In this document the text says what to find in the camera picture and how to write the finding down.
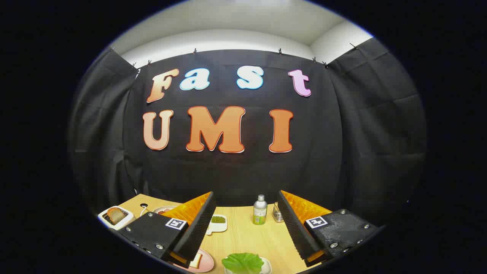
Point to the green lettuce leaf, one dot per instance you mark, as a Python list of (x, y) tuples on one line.
[(243, 263)]

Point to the round-topped bread slice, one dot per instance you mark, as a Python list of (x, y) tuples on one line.
[(116, 215)]

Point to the green mung beans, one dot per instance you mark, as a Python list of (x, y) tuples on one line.
[(218, 219)]

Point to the white toaster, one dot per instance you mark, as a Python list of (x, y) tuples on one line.
[(123, 222)]

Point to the white divided dish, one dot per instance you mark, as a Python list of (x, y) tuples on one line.
[(217, 227)]

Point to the square toast slice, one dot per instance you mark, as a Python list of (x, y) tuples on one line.
[(196, 262)]

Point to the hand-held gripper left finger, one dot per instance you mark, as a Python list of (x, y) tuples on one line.
[(198, 224)]

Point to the beige round plate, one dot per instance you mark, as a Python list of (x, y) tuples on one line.
[(161, 208)]

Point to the silver green bottle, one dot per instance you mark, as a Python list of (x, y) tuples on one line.
[(260, 211)]

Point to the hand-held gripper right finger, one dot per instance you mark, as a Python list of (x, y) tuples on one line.
[(295, 224)]

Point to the pink plate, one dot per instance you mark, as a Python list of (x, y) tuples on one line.
[(207, 265)]

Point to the white square plate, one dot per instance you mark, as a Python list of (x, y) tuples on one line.
[(268, 266)]

